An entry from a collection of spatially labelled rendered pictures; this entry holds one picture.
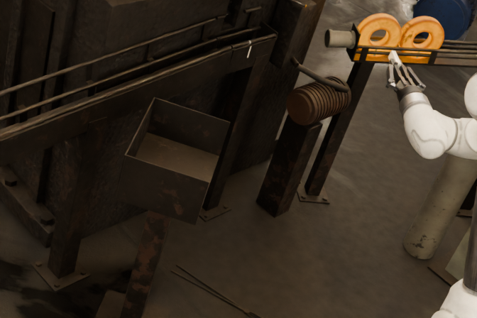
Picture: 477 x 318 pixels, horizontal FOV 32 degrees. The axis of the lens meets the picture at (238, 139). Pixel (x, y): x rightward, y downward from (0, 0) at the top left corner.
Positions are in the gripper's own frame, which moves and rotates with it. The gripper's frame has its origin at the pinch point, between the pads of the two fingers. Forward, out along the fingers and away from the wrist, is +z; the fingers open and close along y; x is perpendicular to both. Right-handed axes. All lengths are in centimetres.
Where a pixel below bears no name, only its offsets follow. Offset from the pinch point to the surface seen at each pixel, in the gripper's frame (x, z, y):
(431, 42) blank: -0.3, 14.4, 18.3
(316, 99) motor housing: -18.7, -1.0, -20.1
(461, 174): -29.4, -17.6, 32.4
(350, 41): -4.1, 13.0, -10.5
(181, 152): -7, -46, -72
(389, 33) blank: 0.4, 14.4, 2.2
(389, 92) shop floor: -79, 88, 57
